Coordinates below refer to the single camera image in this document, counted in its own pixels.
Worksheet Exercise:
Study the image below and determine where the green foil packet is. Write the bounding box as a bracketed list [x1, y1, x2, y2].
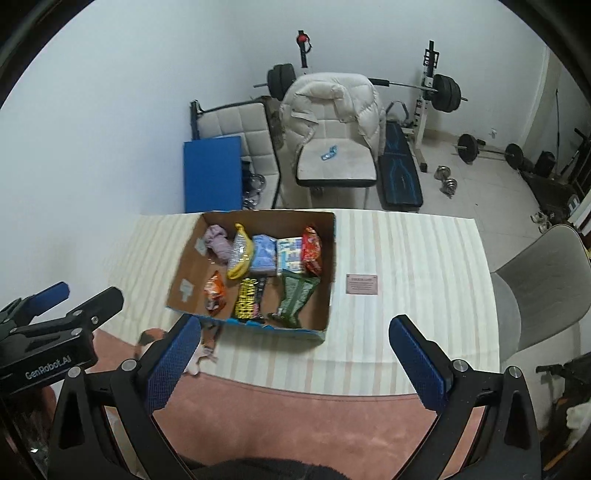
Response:
[268, 270, 321, 329]

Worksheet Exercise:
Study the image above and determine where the white quilted chair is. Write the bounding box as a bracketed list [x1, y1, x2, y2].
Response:
[189, 99, 282, 210]

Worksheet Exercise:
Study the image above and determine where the light blue tissue packet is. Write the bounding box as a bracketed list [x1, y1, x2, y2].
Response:
[249, 234, 279, 276]

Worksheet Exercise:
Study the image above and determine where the yellow and clear packet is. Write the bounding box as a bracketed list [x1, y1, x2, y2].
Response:
[226, 223, 256, 280]

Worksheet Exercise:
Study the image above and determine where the white padded chair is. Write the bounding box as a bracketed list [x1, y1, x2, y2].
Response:
[293, 92, 377, 208]

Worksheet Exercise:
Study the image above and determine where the purple-grey plush toy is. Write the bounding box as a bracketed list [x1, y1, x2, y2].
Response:
[204, 224, 232, 264]

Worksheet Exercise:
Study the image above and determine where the white and blue tissue pack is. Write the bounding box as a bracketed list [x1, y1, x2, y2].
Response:
[276, 236, 304, 274]

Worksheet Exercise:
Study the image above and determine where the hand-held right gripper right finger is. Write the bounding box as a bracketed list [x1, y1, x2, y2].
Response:
[389, 315, 543, 480]

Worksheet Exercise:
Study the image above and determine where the dark floor platform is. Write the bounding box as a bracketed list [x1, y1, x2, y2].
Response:
[519, 171, 583, 222]

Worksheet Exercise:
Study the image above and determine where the white goose plush toy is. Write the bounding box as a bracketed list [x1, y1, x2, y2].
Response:
[566, 401, 591, 435]

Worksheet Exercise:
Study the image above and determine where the orange snack packet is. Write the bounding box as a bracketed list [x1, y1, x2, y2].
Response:
[204, 270, 225, 317]

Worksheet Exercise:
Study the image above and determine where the black weight bench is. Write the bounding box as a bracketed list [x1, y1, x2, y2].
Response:
[379, 122, 424, 213]

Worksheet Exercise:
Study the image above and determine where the white door frame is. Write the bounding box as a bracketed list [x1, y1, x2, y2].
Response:
[519, 46, 561, 148]

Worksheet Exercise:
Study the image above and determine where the person's dark fleece clothing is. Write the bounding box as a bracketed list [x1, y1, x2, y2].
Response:
[178, 455, 333, 480]

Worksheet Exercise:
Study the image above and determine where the cat plush toy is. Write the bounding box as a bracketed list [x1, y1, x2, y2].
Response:
[137, 325, 220, 376]

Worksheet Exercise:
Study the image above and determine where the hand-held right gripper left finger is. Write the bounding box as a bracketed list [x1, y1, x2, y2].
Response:
[46, 315, 203, 480]

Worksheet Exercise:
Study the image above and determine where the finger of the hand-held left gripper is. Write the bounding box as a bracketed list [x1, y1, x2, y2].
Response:
[8, 286, 125, 340]
[0, 281, 71, 326]

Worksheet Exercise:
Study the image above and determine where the grey upholstered chair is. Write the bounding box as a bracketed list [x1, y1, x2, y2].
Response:
[489, 224, 591, 365]

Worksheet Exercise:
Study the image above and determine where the black folded stand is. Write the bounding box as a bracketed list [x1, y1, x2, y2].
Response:
[536, 355, 591, 398]

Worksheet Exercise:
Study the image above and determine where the red snack packet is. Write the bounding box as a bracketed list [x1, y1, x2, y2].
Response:
[300, 226, 322, 274]

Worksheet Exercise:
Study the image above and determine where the short barbell with black plates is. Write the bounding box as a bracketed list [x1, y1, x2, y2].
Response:
[452, 134, 525, 169]

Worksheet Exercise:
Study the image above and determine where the cardboard box with blue print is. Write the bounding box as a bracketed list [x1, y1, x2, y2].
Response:
[165, 210, 337, 341]

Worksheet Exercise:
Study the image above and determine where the pink blanket label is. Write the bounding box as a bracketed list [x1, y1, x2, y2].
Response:
[345, 274, 379, 295]

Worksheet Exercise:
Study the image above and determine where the black wipes packet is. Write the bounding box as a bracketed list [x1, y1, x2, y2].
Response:
[232, 276, 269, 323]

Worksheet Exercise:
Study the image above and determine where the white weight rack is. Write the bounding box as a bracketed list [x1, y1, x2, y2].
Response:
[295, 30, 439, 169]

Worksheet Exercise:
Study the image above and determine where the black kick scooter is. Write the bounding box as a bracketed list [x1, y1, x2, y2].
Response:
[558, 128, 591, 195]

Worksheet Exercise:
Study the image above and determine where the blue foam pad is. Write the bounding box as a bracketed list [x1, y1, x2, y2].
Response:
[183, 136, 244, 213]

